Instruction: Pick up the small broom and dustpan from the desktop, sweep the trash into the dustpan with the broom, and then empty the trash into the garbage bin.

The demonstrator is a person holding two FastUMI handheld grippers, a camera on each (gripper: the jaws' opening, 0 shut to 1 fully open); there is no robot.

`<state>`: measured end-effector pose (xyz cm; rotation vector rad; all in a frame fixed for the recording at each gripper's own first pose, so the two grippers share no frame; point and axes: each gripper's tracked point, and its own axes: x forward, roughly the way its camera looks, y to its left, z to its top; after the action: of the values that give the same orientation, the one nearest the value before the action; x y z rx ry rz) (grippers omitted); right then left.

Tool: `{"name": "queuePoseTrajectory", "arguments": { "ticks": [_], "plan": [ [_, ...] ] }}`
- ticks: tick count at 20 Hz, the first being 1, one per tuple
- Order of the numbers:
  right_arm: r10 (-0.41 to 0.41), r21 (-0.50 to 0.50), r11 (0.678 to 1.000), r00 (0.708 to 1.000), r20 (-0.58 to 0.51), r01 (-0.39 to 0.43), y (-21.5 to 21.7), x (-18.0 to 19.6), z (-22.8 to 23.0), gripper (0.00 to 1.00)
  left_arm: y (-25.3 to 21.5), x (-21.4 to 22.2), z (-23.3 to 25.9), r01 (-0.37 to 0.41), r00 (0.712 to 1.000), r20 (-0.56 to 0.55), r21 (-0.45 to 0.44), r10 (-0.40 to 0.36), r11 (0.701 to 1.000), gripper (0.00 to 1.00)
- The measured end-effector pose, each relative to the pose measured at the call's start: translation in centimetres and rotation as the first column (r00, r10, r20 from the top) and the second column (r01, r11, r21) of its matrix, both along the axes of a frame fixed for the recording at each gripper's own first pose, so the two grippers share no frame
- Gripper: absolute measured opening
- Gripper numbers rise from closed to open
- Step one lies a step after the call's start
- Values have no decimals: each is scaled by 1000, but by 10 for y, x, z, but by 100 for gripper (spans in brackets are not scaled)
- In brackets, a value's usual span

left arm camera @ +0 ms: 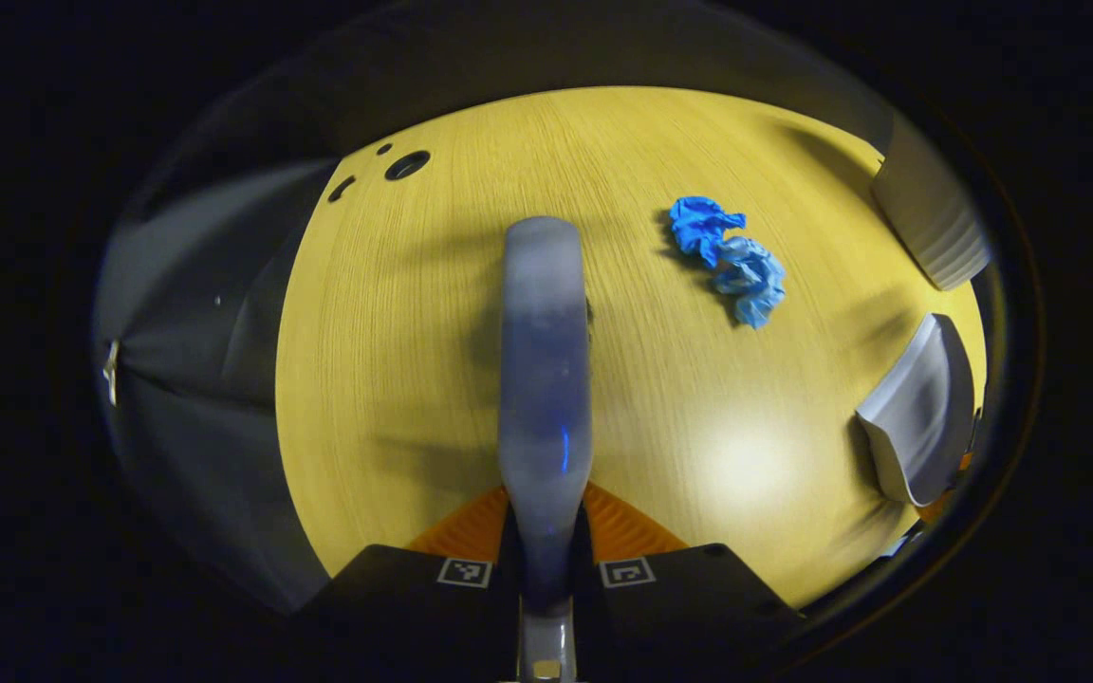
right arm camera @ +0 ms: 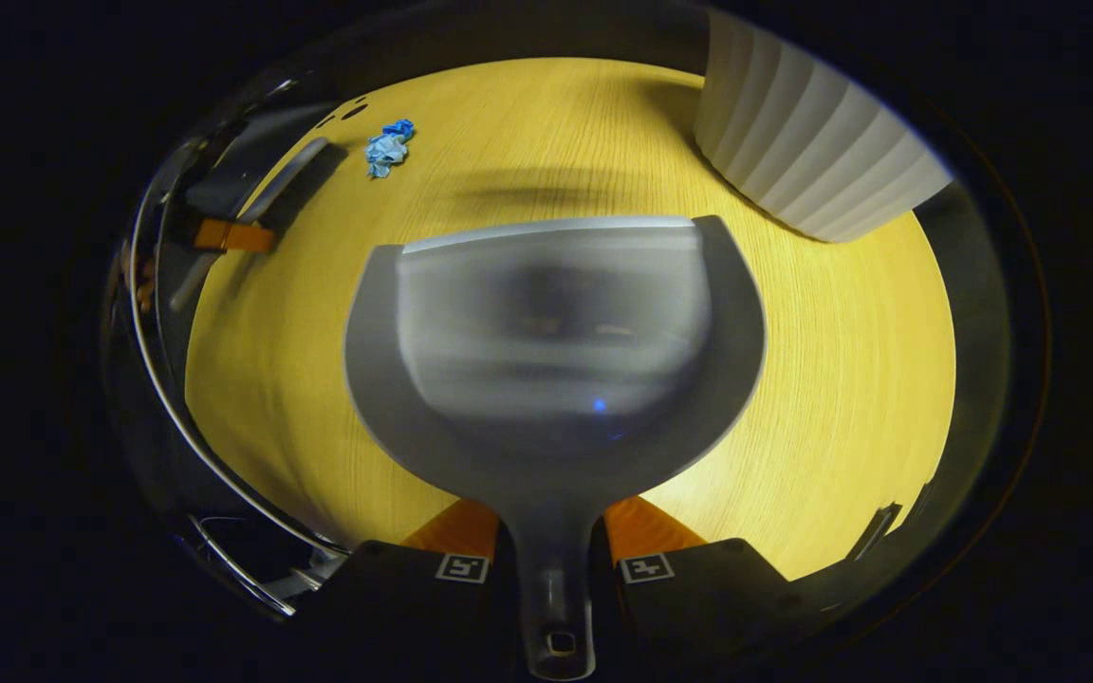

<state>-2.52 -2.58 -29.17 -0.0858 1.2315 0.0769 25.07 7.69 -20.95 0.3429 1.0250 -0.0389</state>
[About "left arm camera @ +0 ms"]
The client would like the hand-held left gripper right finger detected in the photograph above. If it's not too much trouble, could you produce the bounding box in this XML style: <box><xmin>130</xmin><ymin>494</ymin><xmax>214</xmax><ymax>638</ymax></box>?
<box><xmin>570</xmin><ymin>482</ymin><xmax>804</xmax><ymax>679</ymax></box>

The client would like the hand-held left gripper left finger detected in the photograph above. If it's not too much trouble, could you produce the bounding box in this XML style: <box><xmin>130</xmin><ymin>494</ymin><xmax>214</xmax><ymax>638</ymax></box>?
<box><xmin>305</xmin><ymin>484</ymin><xmax>524</xmax><ymax>682</ymax></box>

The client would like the grey dustpan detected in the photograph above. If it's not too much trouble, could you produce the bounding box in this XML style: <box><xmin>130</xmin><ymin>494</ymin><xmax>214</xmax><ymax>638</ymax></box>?
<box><xmin>855</xmin><ymin>313</ymin><xmax>976</xmax><ymax>507</ymax></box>

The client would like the small grey broom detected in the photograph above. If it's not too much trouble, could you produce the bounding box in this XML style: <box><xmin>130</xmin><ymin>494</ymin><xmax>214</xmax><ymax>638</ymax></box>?
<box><xmin>497</xmin><ymin>216</ymin><xmax>593</xmax><ymax>683</ymax></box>

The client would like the white ribbed garbage bin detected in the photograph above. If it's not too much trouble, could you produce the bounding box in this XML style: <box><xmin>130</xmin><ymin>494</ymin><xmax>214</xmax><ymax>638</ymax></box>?
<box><xmin>871</xmin><ymin>114</ymin><xmax>991</xmax><ymax>291</ymax></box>

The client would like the light blue paper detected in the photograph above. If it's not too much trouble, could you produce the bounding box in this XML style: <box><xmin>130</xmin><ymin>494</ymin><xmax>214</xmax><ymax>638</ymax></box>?
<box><xmin>711</xmin><ymin>235</ymin><xmax>787</xmax><ymax>330</ymax></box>

